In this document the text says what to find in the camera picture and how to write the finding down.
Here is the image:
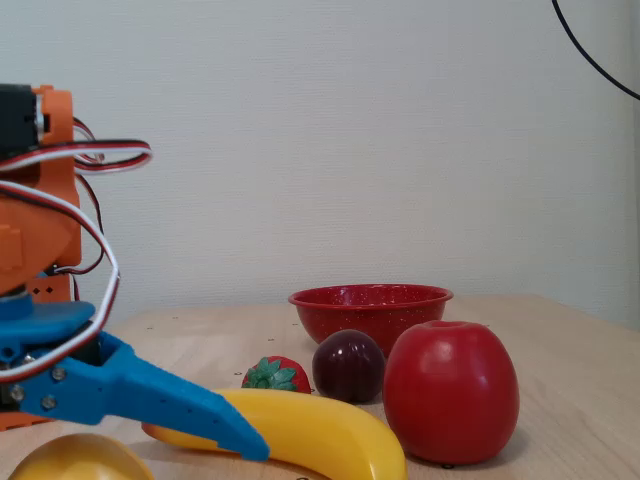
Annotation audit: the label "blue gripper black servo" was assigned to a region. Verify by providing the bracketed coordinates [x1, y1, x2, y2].
[0, 299, 271, 462]

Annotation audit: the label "yellow orange peach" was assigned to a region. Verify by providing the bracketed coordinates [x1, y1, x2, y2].
[8, 433, 155, 480]

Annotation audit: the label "orange robot base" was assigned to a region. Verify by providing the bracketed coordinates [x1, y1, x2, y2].
[0, 410, 56, 432]

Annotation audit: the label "red speckled enamel bowl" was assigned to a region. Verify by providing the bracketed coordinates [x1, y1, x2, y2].
[288, 283, 455, 357]

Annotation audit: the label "red strawberry green leaves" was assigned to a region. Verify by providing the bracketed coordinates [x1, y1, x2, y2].
[241, 355, 312, 395]

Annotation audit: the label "yellow banana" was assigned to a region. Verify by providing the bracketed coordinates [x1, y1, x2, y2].
[141, 388, 409, 480]

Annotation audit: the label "dark purple plum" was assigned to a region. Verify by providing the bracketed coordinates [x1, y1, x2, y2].
[312, 328, 386, 404]

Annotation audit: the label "red apple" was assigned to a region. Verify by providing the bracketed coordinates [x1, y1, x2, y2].
[382, 320, 521, 465]

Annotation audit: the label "thin black cable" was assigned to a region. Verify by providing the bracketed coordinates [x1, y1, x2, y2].
[551, 0, 640, 101]

